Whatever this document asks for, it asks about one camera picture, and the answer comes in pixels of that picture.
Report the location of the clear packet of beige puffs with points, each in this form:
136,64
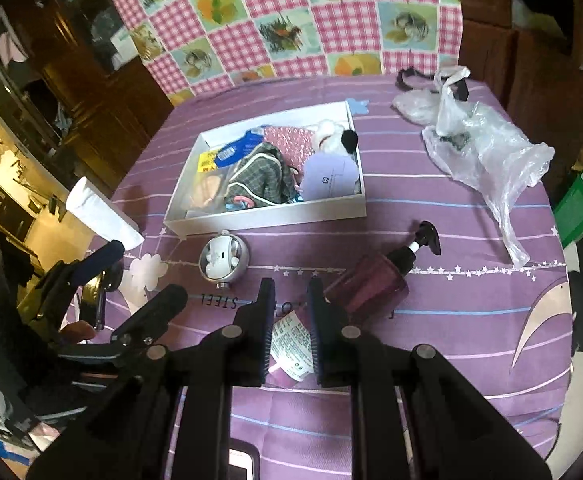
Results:
206,190

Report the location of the person's left hand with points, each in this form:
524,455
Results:
78,331

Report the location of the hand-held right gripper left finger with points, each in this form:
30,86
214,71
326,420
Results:
266,330

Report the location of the clear plastic bag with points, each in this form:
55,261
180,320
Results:
481,150

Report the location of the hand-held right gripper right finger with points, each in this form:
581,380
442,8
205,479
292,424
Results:
316,330

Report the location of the pink checked patchwork cloth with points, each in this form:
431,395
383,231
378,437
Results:
251,10

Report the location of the grey plaid slipper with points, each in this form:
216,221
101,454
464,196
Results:
264,175

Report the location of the yellow and white packet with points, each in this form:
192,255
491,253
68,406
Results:
206,161

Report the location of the clear packet with white label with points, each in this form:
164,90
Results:
291,345

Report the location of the blue plastic packet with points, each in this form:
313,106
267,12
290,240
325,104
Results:
241,150

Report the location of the lavender round card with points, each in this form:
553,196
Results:
331,175

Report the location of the dark wooden cabinet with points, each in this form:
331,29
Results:
96,100
521,85

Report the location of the pink glitter pouch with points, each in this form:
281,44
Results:
291,137

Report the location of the white plush dog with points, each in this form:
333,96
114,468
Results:
329,137

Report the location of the white shallow box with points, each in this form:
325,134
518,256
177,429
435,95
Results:
271,217

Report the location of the round steel cup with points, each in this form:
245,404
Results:
221,260

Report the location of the green cardboard box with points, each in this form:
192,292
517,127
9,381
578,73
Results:
579,200

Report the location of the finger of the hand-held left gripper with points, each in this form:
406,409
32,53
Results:
96,257
156,310

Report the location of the purple pump bottle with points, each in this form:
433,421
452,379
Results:
376,277

